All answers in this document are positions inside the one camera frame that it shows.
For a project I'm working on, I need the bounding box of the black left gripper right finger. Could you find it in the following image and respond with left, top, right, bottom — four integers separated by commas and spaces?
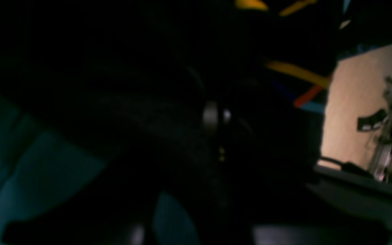
218, 109, 387, 245

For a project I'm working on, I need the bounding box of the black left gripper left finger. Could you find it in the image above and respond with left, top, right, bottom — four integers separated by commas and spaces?
2, 102, 219, 245

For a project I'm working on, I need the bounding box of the teal table cloth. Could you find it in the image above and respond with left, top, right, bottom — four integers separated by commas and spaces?
0, 96, 200, 245

